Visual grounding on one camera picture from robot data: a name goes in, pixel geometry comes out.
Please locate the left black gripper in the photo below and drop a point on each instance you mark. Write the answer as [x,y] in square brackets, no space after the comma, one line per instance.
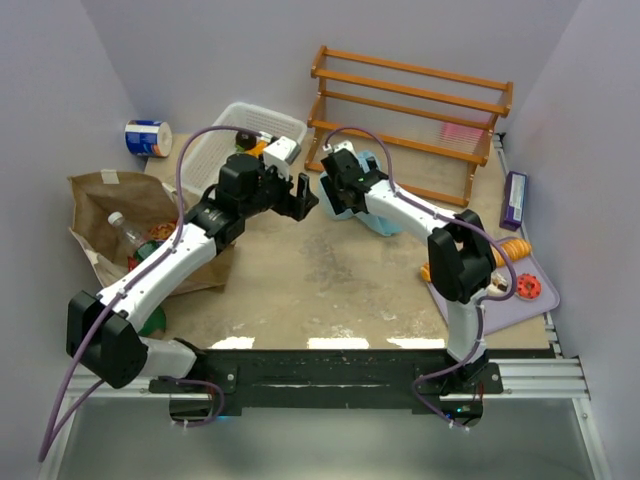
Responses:
[288,198]

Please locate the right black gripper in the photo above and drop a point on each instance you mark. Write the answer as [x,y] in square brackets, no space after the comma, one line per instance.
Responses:
[342,181]

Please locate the light blue plastic bag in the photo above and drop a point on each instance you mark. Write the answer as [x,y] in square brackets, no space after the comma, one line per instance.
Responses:
[380,225]

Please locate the red snack chip bag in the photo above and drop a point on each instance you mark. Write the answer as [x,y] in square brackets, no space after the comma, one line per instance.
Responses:
[154,238]

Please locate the brown paper grocery bag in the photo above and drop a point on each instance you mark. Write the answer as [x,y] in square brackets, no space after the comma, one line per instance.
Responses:
[107,202]

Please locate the clear water bottle green label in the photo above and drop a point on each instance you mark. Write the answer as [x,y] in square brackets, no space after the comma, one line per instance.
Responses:
[130,235]

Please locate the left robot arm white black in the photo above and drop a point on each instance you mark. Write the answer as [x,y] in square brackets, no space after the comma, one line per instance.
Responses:
[103,329]

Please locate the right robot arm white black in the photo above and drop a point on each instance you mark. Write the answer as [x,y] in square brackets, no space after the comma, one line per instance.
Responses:
[459,252]

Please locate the orange food piece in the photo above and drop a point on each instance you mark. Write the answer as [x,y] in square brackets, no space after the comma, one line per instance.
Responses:
[258,149]

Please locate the dark round fruit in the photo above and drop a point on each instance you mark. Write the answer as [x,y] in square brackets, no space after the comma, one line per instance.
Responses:
[244,141]

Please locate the wooden orange shelf rack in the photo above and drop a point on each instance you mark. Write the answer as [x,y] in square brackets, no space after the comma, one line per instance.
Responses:
[445,120]

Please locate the purple box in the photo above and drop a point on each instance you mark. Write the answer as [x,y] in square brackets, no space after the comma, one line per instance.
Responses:
[513,201]

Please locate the blue white paper roll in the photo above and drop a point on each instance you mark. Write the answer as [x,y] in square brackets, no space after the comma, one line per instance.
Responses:
[148,138]

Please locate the white chocolate pastry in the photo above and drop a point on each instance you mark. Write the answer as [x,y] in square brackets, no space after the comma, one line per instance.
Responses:
[499,285]

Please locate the green plastic bag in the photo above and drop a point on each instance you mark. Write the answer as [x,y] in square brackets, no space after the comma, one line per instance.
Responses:
[155,325]

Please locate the red frosted donut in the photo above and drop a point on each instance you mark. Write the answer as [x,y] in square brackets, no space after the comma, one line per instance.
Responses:
[528,287]

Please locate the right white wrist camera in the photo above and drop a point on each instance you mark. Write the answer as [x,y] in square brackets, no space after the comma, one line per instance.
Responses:
[343,146]

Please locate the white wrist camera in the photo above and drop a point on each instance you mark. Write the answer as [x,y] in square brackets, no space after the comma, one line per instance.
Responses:
[280,150]
[343,146]

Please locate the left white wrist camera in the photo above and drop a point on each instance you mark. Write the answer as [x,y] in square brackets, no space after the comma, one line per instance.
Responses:
[280,150]

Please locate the black base frame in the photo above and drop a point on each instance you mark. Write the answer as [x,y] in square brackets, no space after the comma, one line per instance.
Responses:
[421,381]

